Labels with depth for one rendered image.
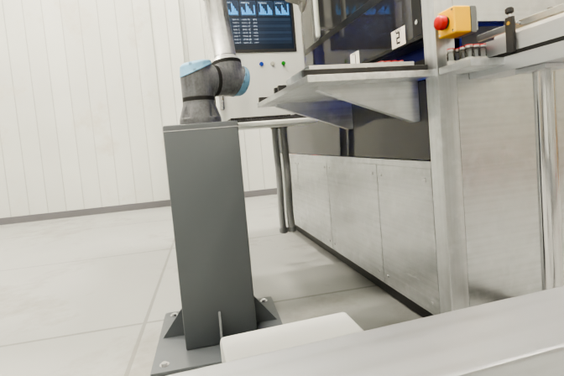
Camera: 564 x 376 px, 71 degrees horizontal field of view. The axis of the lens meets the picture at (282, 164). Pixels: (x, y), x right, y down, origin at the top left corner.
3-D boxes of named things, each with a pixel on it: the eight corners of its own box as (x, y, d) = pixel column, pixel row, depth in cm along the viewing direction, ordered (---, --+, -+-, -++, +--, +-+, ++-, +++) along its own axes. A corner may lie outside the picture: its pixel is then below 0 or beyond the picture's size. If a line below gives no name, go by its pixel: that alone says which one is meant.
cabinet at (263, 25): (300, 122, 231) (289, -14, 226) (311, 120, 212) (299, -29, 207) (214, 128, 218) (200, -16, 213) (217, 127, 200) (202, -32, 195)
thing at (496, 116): (392, 211, 346) (385, 110, 340) (683, 296, 146) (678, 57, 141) (282, 226, 321) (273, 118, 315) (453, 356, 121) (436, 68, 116)
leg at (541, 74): (553, 341, 112) (541, 68, 107) (585, 357, 103) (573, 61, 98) (527, 347, 109) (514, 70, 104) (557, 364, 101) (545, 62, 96)
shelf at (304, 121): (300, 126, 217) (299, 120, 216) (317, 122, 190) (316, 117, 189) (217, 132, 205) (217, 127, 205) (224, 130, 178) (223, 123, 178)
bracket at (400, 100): (415, 122, 129) (412, 81, 128) (420, 121, 126) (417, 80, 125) (317, 130, 121) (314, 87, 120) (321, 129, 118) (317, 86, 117)
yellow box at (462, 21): (459, 39, 115) (457, 13, 114) (477, 31, 108) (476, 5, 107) (436, 39, 113) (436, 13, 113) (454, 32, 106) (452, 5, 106)
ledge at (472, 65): (478, 72, 119) (478, 65, 119) (514, 64, 106) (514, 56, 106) (438, 75, 115) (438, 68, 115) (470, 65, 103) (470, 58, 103)
